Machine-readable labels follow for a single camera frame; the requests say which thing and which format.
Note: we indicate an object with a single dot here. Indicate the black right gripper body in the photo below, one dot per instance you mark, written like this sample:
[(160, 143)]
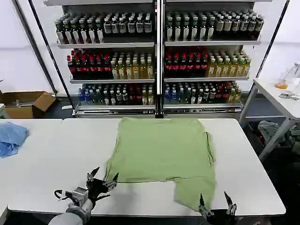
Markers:
[(219, 218)]

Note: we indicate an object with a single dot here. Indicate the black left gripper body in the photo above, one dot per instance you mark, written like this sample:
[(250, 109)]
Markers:
[(96, 186)]

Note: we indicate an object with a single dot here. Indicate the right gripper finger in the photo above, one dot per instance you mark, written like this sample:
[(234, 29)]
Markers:
[(229, 202), (202, 204)]

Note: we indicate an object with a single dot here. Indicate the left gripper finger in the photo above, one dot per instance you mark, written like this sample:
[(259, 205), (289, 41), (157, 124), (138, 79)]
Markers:
[(112, 181), (93, 172)]

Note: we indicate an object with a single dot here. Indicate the green polo shirt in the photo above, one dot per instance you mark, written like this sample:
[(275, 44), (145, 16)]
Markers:
[(159, 150)]

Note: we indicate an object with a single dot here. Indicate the black laundry basket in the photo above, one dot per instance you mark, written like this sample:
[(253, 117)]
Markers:
[(254, 138)]

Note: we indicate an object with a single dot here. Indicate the white paper slip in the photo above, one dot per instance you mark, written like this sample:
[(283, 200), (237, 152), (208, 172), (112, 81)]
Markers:
[(66, 107)]

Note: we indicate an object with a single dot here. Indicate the grey crumpled garment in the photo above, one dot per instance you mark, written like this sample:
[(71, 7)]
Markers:
[(269, 132)]

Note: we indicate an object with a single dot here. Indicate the blue crumpled cloth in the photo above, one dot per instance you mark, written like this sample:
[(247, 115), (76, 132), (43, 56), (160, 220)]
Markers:
[(10, 138)]

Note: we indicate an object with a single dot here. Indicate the brown cardboard box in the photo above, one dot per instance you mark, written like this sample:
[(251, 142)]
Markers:
[(23, 103)]

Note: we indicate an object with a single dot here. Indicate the white side table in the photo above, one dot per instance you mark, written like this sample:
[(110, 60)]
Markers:
[(281, 105)]

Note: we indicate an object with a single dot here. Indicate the shelf rack with drink bottles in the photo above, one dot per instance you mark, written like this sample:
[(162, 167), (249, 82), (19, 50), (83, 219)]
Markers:
[(206, 58), (105, 58)]

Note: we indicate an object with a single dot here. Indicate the small metal tool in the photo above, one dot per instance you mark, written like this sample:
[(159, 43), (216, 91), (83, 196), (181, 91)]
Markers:
[(288, 96)]

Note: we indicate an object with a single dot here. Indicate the black slanted pole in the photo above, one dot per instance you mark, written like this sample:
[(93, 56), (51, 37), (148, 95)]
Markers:
[(50, 54), (273, 39)]

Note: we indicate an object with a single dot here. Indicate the glass with orange liquid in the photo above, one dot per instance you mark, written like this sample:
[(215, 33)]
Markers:
[(282, 84)]

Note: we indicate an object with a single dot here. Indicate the grey slanted pole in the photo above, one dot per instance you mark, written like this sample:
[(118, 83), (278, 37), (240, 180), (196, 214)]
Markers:
[(35, 47)]

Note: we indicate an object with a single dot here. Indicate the clear plastic jar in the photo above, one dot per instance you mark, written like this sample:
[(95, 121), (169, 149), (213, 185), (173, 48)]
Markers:
[(294, 70)]

